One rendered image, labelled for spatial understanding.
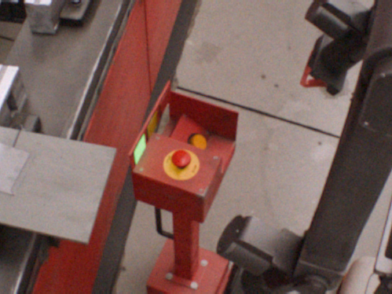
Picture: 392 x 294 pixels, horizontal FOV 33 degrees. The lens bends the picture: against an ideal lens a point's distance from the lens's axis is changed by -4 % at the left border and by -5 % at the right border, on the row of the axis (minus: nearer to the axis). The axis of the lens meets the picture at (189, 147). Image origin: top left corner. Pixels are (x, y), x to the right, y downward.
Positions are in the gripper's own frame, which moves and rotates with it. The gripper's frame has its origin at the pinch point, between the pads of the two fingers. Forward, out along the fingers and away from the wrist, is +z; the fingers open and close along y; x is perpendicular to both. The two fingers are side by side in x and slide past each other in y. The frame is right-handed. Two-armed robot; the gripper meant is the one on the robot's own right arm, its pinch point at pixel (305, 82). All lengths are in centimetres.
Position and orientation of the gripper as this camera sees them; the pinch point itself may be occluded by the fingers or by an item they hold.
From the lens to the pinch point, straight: 124.1
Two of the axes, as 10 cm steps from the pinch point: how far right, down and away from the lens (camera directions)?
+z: -4.2, 3.6, 8.3
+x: 8.3, 5.1, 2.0
